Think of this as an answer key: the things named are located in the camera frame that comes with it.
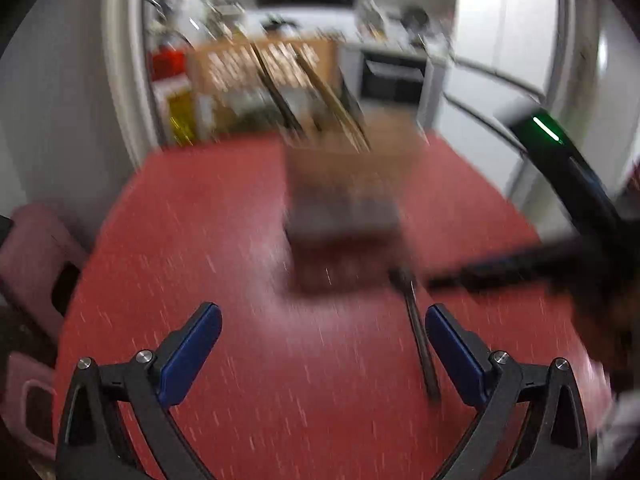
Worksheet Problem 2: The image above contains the dark brown spoon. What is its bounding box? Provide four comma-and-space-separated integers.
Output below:
388, 268, 442, 402

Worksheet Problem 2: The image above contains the long bamboo chopstick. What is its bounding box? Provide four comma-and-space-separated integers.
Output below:
250, 42, 305, 140

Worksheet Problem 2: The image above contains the black handle spoon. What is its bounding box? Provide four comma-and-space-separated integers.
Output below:
337, 70, 364, 132

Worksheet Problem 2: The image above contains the person right hand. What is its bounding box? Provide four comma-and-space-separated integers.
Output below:
572, 292, 639, 393

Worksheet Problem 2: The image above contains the beige utensil holder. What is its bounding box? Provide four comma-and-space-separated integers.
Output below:
284, 108, 426, 247

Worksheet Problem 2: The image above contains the white refrigerator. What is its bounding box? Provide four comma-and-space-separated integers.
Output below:
434, 0, 558, 196

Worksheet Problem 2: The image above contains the black built-in oven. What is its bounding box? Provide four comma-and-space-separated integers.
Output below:
360, 51, 427, 106

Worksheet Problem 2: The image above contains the yellow bag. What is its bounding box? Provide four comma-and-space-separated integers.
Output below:
167, 90, 198, 146

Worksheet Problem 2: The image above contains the beige flower pattern cart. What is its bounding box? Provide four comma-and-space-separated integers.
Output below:
186, 36, 338, 139

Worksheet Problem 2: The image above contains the red package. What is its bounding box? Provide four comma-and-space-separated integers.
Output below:
149, 47, 186, 81

